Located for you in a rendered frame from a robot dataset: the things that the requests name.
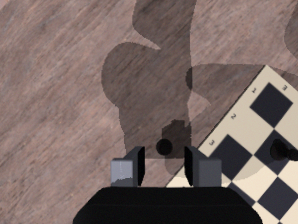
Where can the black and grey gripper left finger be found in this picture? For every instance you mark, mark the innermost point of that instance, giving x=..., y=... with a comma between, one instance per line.
x=128, y=171

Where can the black pawn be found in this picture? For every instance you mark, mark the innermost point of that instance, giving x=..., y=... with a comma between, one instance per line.
x=162, y=147

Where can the black bishop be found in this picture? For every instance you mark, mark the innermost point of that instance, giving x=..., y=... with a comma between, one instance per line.
x=279, y=151

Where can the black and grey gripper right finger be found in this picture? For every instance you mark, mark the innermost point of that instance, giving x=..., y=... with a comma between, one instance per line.
x=200, y=170

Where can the cream and black chessboard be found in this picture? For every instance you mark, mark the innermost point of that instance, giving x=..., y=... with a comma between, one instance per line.
x=266, y=113

